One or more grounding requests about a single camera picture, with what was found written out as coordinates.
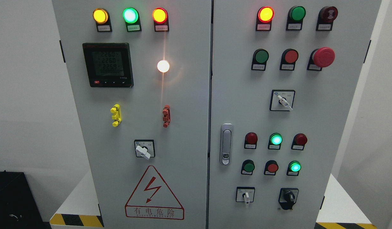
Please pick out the black rotary knob switch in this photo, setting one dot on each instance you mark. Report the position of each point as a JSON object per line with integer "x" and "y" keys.
{"x": 288, "y": 197}

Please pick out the grey electrical cabinet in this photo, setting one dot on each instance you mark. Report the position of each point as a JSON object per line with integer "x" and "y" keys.
{"x": 213, "y": 80}

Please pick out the red terminal connector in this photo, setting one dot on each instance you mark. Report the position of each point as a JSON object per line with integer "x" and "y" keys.
{"x": 166, "y": 116}

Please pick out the white lit indicator lamp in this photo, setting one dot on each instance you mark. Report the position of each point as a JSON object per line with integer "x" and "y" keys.
{"x": 163, "y": 66}

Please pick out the dark red lamp left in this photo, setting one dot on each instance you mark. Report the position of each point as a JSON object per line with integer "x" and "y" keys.
{"x": 251, "y": 138}

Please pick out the green push button lower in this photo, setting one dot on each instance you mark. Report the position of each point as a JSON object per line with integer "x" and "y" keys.
{"x": 247, "y": 167}

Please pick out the green push button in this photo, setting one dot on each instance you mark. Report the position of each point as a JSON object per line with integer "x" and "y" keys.
{"x": 260, "y": 56}
{"x": 247, "y": 167}

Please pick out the yellow terminal connector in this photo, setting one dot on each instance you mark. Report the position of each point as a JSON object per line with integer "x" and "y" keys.
{"x": 116, "y": 115}

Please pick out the green lit lamp middle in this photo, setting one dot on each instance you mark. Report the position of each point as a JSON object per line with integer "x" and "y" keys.
{"x": 275, "y": 139}

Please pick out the green push button upper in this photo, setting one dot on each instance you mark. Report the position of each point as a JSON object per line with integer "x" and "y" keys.
{"x": 260, "y": 56}

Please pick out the red push button lower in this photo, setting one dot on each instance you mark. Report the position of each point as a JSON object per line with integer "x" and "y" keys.
{"x": 271, "y": 168}

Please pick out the red push button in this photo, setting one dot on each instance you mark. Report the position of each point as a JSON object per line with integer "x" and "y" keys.
{"x": 271, "y": 168}
{"x": 290, "y": 56}

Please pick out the red electric hazard sign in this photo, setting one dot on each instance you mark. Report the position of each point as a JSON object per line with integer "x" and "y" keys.
{"x": 153, "y": 198}

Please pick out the black digital power meter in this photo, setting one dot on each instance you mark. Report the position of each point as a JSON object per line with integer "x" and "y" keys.
{"x": 108, "y": 64}

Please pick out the orange red indicator lamp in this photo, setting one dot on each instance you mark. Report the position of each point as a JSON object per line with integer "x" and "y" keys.
{"x": 159, "y": 15}

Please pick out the red lamp right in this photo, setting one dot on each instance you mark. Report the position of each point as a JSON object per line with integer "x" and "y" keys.
{"x": 300, "y": 139}

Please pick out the red push button upper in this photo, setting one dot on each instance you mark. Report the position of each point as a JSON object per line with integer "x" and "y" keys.
{"x": 290, "y": 56}

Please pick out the green lamp lower right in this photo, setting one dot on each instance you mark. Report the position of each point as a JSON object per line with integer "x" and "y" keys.
{"x": 294, "y": 168}

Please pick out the green lit indicator lamp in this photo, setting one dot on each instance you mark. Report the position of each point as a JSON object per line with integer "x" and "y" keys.
{"x": 130, "y": 15}

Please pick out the red lit lamp right door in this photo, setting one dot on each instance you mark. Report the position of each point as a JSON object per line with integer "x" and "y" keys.
{"x": 265, "y": 14}

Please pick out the yellow indicator lamp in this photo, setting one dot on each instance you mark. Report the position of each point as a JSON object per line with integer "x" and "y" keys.
{"x": 100, "y": 16}

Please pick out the red emergency stop button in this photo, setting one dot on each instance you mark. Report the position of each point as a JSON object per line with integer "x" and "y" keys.
{"x": 323, "y": 57}

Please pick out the green unlit lamp top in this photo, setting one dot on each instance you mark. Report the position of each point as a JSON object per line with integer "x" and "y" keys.
{"x": 297, "y": 13}

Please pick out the red buzzer alarm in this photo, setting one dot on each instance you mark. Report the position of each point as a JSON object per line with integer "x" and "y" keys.
{"x": 328, "y": 14}

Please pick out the black box lower left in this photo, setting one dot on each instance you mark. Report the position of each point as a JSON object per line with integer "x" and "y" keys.
{"x": 18, "y": 209}

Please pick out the silver door handle lock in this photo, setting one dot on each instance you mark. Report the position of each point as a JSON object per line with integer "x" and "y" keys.
{"x": 226, "y": 143}

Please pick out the white selector switch left door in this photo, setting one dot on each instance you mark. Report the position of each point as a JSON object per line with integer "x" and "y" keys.
{"x": 144, "y": 148}

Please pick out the white selector switch upper right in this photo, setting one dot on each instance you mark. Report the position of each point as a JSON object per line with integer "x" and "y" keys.
{"x": 282, "y": 100}

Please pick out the white selector switch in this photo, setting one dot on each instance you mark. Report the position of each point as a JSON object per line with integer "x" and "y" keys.
{"x": 282, "y": 100}
{"x": 245, "y": 195}

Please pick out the white selector switch lower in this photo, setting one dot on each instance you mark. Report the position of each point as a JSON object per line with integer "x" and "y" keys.
{"x": 245, "y": 195}

